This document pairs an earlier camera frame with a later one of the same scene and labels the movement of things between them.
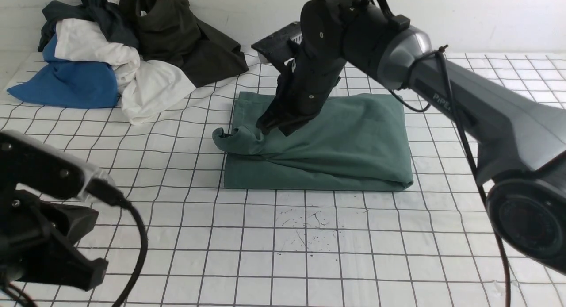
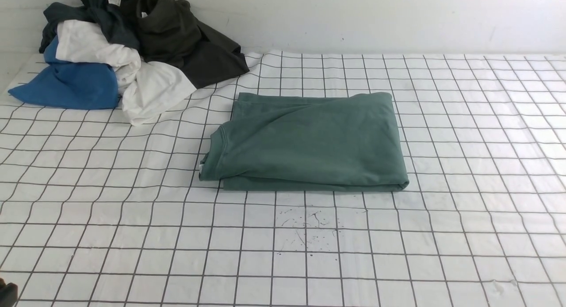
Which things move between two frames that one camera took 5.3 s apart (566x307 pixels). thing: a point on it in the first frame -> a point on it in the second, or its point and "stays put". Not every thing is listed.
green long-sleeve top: x=358 y=143 stays put
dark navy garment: x=111 y=7 stays put
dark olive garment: x=168 y=30 stays put
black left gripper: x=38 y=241 -> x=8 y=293
